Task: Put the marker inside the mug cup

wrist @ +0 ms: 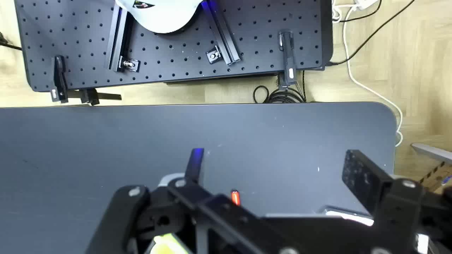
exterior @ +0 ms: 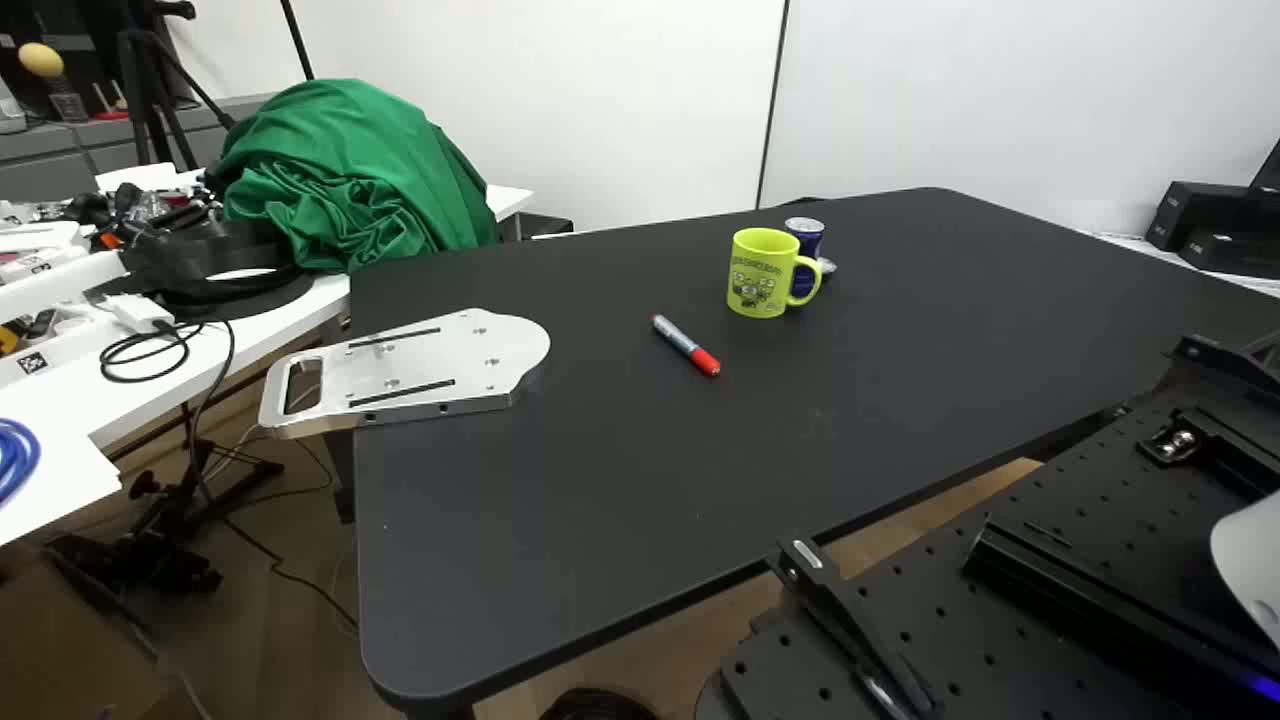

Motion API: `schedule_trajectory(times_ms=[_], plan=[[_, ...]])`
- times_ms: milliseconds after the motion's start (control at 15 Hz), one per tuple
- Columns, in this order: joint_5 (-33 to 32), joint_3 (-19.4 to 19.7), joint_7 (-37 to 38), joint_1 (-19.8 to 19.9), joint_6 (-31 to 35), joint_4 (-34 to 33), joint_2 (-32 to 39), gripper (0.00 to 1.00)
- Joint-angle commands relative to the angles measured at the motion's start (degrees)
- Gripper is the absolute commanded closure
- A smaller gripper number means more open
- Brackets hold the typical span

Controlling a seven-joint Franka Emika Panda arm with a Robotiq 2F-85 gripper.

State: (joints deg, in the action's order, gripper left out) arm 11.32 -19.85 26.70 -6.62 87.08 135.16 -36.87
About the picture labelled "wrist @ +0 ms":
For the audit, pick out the yellow-green printed mug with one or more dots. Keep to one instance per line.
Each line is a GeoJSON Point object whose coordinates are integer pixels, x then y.
{"type": "Point", "coordinates": [165, 244]}

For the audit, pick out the grey metal stand leg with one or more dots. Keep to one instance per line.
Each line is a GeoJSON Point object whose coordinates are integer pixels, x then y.
{"type": "Point", "coordinates": [432, 151]}

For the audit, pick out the black rail with silver bracket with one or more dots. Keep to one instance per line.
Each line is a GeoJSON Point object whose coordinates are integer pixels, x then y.
{"type": "Point", "coordinates": [118, 39]}

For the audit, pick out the black table clamp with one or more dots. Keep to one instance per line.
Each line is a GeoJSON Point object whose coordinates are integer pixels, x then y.
{"type": "Point", "coordinates": [59, 79]}
{"type": "Point", "coordinates": [96, 96]}
{"type": "Point", "coordinates": [288, 58]}

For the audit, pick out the black perforated breadboard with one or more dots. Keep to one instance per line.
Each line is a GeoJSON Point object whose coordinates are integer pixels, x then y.
{"type": "Point", "coordinates": [70, 36]}

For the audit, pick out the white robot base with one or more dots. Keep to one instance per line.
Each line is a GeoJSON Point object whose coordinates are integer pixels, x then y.
{"type": "Point", "coordinates": [164, 15]}

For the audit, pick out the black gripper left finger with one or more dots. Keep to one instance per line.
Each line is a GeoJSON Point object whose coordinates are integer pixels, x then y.
{"type": "Point", "coordinates": [127, 211]}

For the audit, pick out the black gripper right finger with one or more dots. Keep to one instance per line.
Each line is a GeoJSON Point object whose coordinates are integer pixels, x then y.
{"type": "Point", "coordinates": [400, 206]}

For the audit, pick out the black rail with blue light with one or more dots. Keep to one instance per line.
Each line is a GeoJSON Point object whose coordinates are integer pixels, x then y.
{"type": "Point", "coordinates": [226, 36]}

